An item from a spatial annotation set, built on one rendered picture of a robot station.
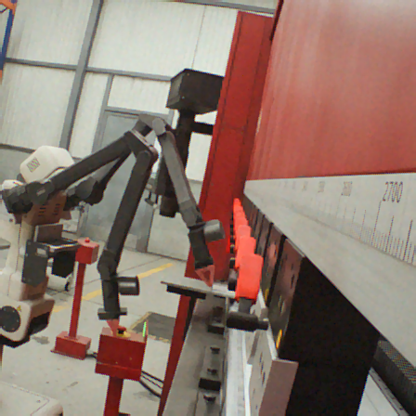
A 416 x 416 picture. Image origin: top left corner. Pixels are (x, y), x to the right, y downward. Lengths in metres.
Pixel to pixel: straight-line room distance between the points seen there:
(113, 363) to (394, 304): 1.78
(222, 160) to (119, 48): 7.19
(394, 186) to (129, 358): 1.75
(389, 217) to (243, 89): 2.76
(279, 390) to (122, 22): 9.75
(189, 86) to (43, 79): 7.48
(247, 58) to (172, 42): 6.74
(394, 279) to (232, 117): 2.77
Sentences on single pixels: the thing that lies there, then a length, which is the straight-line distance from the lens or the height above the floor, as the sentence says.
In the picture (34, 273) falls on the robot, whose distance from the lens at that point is 2.07.
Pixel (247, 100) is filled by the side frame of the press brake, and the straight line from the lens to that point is 2.98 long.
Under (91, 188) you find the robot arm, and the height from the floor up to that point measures 1.26.
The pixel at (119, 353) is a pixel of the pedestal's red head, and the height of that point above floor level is 0.75.
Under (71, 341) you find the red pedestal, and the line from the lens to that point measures 3.96.
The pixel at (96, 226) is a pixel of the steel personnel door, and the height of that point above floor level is 0.23.
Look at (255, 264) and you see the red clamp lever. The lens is 0.60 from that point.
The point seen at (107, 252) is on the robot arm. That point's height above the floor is 1.09.
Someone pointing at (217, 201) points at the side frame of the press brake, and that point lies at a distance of 2.95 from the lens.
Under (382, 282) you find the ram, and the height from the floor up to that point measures 1.36.
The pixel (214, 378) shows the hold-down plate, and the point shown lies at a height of 0.91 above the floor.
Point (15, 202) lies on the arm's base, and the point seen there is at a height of 1.18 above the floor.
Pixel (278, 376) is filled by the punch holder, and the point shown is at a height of 1.24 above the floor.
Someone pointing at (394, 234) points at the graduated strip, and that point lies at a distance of 0.22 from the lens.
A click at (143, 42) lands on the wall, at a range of 9.87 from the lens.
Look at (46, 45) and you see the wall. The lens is 10.60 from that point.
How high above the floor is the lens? 1.38
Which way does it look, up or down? 3 degrees down
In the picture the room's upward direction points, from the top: 11 degrees clockwise
